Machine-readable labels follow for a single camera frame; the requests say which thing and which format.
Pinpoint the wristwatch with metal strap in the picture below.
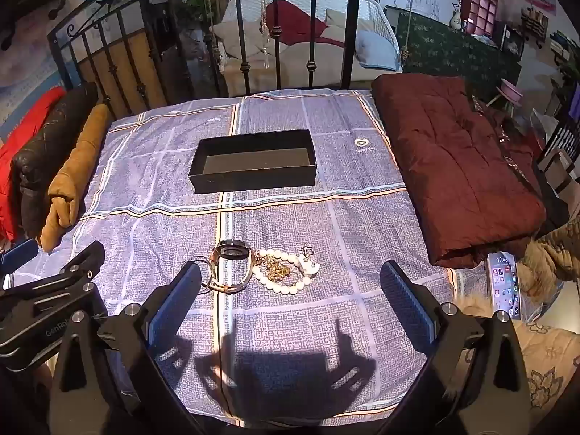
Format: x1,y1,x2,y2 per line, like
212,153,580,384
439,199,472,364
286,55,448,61
211,240,254,295

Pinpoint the white wicker sofa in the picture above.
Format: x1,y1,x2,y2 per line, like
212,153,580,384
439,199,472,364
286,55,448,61
213,0,404,96

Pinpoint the black framed picture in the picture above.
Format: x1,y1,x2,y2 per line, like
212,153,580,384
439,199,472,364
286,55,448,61
502,26,526,58

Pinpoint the blue plaid bedsheet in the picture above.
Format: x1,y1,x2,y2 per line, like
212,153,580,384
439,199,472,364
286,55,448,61
13,87,499,427

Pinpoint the white pearl bracelet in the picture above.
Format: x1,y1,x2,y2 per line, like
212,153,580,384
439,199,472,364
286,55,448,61
251,248,318,295

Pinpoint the pink stool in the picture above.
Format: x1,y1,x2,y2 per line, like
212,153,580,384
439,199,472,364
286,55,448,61
496,78,524,114

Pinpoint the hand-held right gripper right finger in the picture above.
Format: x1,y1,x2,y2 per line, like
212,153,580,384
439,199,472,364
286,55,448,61
378,260,531,435

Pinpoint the red pillow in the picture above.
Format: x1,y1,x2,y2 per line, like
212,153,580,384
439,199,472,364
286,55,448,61
265,0,345,50

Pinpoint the swing rope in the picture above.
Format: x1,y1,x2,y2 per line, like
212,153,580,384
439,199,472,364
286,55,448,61
399,0,418,62

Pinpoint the smartphone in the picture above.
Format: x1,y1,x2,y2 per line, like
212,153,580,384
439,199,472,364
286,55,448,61
486,251,522,320

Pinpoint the large beige cushion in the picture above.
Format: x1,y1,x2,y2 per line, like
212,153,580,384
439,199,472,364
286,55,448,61
213,20,268,62

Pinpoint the red jacket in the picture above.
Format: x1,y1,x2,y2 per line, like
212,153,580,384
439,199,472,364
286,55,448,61
0,86,66,241

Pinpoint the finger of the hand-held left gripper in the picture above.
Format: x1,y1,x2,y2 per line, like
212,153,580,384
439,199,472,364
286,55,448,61
0,238,39,277
0,241,106,313

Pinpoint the light blue pillow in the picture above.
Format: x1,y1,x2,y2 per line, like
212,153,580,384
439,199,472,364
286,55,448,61
356,32,402,73

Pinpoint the black metal bed frame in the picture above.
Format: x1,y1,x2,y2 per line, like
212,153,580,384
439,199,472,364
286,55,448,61
45,0,363,109

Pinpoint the white earring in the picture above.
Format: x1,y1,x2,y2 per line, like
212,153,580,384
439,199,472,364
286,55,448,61
297,245,320,277

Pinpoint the floral cloth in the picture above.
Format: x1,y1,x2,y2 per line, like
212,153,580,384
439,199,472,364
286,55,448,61
512,322,580,418

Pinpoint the wooden wall shelf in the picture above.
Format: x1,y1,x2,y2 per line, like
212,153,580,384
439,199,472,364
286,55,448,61
520,8,545,48

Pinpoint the green plant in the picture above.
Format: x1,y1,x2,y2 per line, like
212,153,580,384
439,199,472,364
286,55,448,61
174,0,214,23

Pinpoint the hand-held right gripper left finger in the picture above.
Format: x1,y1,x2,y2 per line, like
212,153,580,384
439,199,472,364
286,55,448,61
47,263,202,435

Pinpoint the dark red cushion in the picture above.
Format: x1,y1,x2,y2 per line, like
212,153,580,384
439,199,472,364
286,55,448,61
370,72,547,268

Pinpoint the black rectangular box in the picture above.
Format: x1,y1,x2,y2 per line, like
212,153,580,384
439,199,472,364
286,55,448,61
189,129,318,194

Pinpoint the wooden board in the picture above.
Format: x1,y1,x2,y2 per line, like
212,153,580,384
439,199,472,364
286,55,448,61
75,27,191,109

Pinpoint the hanging tassel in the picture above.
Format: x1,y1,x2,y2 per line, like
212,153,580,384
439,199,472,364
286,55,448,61
257,0,275,70

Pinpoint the red cabinet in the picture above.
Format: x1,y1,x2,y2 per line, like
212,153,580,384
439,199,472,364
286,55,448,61
462,0,501,37

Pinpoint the green patterned cloth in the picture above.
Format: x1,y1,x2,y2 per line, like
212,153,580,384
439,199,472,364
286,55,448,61
396,11,522,100

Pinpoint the black quilted jacket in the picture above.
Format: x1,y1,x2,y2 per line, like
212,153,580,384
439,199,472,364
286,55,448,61
10,82,98,236

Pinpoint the small beige cushion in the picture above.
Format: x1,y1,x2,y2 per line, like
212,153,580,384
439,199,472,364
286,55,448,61
324,8,361,29

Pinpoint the gold chain necklace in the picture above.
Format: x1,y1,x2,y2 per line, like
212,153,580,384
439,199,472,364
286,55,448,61
258,254,300,284

